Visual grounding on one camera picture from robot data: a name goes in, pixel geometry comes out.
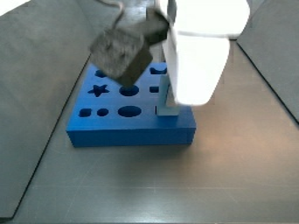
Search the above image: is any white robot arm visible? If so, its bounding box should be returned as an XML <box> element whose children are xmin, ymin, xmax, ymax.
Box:
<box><xmin>154</xmin><ymin>0</ymin><xmax>249</xmax><ymax>106</ymax></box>

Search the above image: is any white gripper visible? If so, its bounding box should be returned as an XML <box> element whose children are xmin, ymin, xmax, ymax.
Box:
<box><xmin>162</xmin><ymin>32</ymin><xmax>229</xmax><ymax>106</ymax></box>

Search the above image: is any light blue rectangle block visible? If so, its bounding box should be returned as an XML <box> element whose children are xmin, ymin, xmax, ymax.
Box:
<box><xmin>156</xmin><ymin>74</ymin><xmax>180</xmax><ymax>116</ymax></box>

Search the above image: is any grey camera cable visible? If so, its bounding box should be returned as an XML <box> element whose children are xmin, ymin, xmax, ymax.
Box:
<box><xmin>97</xmin><ymin>0</ymin><xmax>126</xmax><ymax>30</ymax></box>

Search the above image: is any blue shape-sorting foam block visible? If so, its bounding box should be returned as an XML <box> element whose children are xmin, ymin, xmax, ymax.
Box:
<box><xmin>66</xmin><ymin>62</ymin><xmax>196</xmax><ymax>147</ymax></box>

